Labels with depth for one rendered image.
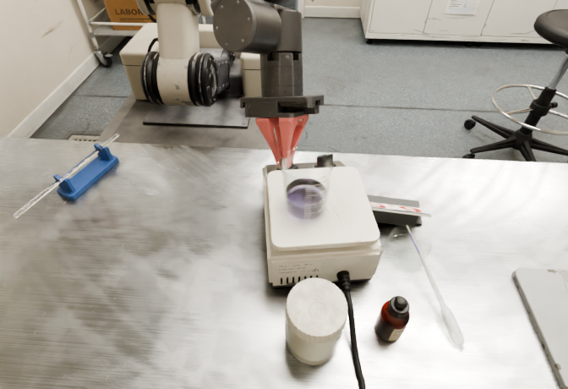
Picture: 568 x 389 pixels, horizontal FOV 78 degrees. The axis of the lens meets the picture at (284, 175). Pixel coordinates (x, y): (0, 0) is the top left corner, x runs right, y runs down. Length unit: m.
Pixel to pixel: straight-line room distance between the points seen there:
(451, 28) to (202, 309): 2.76
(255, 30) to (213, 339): 0.34
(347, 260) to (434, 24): 2.63
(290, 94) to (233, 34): 0.11
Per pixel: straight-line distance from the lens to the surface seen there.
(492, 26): 3.09
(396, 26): 2.88
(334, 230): 0.39
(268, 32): 0.43
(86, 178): 0.64
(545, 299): 0.53
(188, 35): 1.18
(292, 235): 0.39
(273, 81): 0.47
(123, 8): 2.64
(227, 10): 0.43
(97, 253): 0.54
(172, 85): 1.16
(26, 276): 0.56
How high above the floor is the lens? 1.15
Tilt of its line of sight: 44 degrees down
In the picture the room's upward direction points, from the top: straight up
